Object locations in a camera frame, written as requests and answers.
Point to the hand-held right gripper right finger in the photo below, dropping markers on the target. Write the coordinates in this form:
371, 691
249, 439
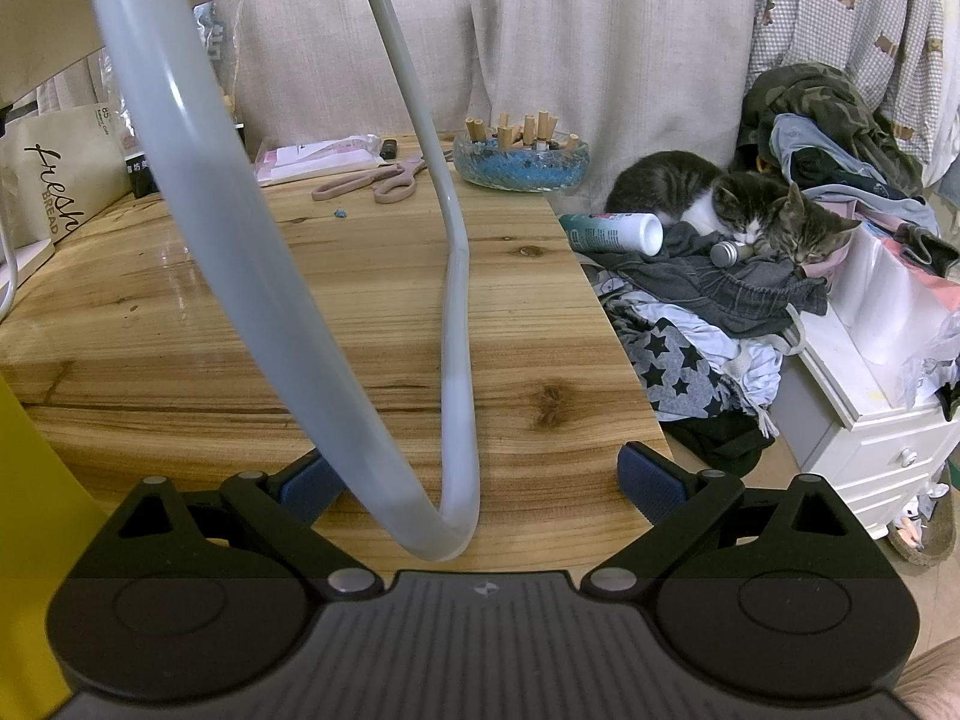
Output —
651, 486

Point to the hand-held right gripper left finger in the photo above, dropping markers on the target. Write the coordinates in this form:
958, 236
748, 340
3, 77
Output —
300, 491

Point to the yellow cardboard box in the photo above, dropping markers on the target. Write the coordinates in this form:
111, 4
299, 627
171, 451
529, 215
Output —
30, 510

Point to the star print cloth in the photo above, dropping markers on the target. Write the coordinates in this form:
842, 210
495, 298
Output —
675, 367

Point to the wooden desk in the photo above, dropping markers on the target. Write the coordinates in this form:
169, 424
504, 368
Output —
187, 315

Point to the dark grey clothes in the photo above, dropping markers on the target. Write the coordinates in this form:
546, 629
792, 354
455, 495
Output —
712, 281

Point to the white nightstand with drawers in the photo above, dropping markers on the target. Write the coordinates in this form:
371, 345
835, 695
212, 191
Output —
862, 420

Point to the small grey metal can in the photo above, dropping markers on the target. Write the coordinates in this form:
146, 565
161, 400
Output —
729, 253

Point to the white and green bottle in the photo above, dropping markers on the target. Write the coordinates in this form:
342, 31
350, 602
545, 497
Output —
615, 232

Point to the round woven basket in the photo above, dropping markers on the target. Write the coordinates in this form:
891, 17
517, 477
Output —
930, 540

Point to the small white folding table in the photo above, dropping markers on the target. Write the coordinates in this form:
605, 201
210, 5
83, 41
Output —
225, 202

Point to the grey and white kitten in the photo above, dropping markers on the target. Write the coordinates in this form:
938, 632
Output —
675, 187

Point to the brown tabby kitten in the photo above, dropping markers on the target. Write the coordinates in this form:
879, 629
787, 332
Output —
814, 229

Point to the clear plastic bag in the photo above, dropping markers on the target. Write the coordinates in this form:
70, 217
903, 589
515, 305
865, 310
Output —
892, 292

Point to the beige scissors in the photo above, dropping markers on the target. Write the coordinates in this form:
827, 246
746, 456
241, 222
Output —
382, 184

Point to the pink flat packet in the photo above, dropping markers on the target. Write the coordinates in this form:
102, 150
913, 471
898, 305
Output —
315, 157

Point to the glass ashtray with blue beads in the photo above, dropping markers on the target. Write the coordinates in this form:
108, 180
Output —
517, 161

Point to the black lighter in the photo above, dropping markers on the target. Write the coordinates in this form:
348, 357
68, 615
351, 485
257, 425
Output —
388, 148

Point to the black label box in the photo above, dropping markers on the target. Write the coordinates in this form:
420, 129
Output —
139, 172

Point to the white paper bag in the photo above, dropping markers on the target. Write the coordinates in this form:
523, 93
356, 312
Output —
52, 180

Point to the pile of camouflage clothes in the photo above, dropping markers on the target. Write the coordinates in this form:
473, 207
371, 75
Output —
810, 112

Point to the white curtain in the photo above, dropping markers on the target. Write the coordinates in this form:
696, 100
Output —
600, 37

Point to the dog print hanging sheet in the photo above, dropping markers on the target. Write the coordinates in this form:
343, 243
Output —
847, 7

